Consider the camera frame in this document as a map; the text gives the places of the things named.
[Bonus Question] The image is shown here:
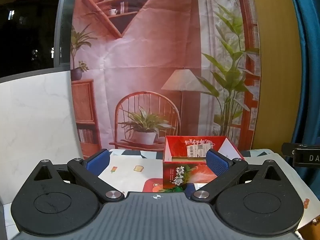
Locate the blue curtain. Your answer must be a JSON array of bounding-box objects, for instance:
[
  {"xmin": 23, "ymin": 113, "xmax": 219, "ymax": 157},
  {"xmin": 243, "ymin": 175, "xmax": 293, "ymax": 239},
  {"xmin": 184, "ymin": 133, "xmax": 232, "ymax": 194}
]
[{"xmin": 286, "ymin": 0, "xmax": 320, "ymax": 188}]

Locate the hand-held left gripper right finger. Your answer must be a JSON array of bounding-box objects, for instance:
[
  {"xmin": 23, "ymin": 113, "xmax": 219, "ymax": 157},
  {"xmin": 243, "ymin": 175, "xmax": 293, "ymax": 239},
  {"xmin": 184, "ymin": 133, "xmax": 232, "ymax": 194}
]
[{"xmin": 190, "ymin": 149, "xmax": 288, "ymax": 203}]

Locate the grey window frame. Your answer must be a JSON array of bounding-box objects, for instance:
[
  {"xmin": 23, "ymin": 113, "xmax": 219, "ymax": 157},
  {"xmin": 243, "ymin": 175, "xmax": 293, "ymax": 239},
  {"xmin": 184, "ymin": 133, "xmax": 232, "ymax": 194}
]
[{"xmin": 0, "ymin": 0, "xmax": 78, "ymax": 83}]

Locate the yellow wooden panel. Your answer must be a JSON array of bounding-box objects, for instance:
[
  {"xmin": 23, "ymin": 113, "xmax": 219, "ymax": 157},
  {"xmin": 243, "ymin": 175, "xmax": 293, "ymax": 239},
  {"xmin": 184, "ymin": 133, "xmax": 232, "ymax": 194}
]
[{"xmin": 250, "ymin": 0, "xmax": 304, "ymax": 150}]

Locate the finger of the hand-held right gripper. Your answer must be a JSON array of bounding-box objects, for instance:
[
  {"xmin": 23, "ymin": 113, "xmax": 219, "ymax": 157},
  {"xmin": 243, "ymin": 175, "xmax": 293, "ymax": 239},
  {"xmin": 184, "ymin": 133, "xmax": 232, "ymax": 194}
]
[{"xmin": 282, "ymin": 142, "xmax": 320, "ymax": 167}]

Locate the printed room scene backdrop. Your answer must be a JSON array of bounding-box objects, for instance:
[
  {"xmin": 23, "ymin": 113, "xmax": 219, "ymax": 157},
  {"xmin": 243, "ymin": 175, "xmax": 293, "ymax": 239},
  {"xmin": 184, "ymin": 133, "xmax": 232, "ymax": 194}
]
[{"xmin": 70, "ymin": 0, "xmax": 262, "ymax": 157}]

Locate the white marble pattern board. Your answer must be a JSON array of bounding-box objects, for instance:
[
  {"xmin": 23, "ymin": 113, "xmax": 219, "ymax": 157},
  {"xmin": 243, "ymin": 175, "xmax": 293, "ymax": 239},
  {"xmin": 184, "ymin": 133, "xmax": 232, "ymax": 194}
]
[{"xmin": 0, "ymin": 70, "xmax": 83, "ymax": 205}]

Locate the red strawberry print cardboard box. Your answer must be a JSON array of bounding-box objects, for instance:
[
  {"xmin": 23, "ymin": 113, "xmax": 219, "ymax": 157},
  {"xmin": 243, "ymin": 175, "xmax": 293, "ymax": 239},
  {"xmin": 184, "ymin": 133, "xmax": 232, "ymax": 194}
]
[{"xmin": 162, "ymin": 135, "xmax": 245, "ymax": 193}]

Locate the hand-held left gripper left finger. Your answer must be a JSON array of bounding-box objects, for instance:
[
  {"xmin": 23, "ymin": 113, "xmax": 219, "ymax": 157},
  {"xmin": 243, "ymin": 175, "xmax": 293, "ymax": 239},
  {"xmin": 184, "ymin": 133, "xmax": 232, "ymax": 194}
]
[{"xmin": 25, "ymin": 149, "xmax": 125, "ymax": 203}]

